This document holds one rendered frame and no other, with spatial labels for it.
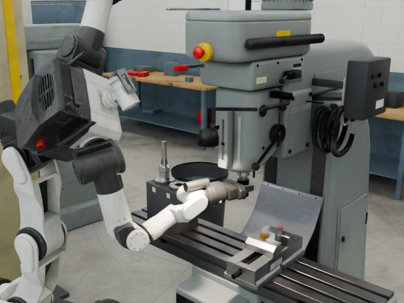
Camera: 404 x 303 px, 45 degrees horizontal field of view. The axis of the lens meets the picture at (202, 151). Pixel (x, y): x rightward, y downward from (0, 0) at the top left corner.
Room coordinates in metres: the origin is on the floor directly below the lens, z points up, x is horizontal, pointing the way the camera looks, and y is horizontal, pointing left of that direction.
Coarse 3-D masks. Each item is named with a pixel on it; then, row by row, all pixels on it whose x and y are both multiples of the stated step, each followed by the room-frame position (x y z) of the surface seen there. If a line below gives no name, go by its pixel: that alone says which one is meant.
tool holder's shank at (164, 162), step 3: (162, 141) 2.06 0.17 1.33; (165, 141) 2.06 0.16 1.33; (162, 144) 2.05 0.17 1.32; (165, 144) 2.06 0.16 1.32; (162, 147) 2.05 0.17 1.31; (165, 147) 2.06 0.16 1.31; (162, 150) 2.05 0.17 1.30; (165, 150) 2.06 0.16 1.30; (162, 153) 2.05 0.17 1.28; (165, 153) 2.06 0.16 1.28; (162, 156) 2.05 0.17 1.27; (165, 156) 2.06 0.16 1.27; (162, 159) 2.05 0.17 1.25; (165, 159) 2.05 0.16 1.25; (162, 162) 2.05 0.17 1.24; (165, 162) 2.05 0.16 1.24; (162, 165) 2.06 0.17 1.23; (165, 165) 2.06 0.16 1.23
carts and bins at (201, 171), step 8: (176, 168) 3.87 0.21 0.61; (184, 168) 3.94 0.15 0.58; (192, 168) 3.97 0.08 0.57; (200, 168) 3.98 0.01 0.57; (208, 168) 3.97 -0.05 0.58; (216, 168) 3.93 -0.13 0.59; (224, 168) 3.85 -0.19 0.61; (176, 176) 3.87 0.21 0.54; (184, 176) 3.93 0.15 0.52; (192, 176) 3.97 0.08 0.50; (200, 176) 3.97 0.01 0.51; (208, 176) 3.96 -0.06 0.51; (216, 176) 3.92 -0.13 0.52; (224, 176) 3.63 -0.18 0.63; (208, 208) 3.55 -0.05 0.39; (216, 208) 3.59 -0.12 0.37; (224, 208) 3.72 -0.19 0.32; (200, 216) 3.55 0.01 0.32; (208, 216) 3.56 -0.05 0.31; (216, 216) 3.60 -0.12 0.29; (216, 224) 3.61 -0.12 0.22
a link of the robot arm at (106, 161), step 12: (84, 156) 1.47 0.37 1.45; (96, 156) 1.47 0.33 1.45; (108, 156) 1.48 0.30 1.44; (84, 168) 1.44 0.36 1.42; (96, 168) 1.45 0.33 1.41; (108, 168) 1.47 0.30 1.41; (96, 180) 1.47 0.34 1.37; (108, 180) 1.47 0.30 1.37; (120, 180) 1.50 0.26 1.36; (108, 192) 1.46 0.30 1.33
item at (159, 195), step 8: (152, 184) 2.04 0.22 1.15; (160, 184) 2.02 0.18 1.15; (168, 184) 2.03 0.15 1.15; (176, 184) 2.01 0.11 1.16; (152, 192) 2.03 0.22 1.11; (160, 192) 1.99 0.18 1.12; (168, 192) 1.95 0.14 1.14; (176, 192) 1.93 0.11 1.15; (152, 200) 2.04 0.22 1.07; (160, 200) 1.99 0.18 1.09; (168, 200) 1.95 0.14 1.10; (176, 200) 1.91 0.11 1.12; (152, 208) 2.04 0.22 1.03; (160, 208) 1.99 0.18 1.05; (152, 216) 2.04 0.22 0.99; (176, 224) 1.91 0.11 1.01; (184, 224) 1.93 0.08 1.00; (192, 224) 1.97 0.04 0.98; (176, 232) 1.91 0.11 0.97; (184, 232) 1.93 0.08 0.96
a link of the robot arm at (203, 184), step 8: (184, 184) 1.64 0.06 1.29; (192, 184) 1.64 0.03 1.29; (200, 184) 1.65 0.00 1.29; (208, 184) 1.67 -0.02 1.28; (184, 192) 1.66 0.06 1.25; (192, 192) 1.64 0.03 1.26; (200, 192) 1.64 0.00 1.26; (208, 192) 1.66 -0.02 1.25; (184, 200) 1.64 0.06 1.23; (208, 200) 1.65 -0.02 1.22; (216, 200) 1.66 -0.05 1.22
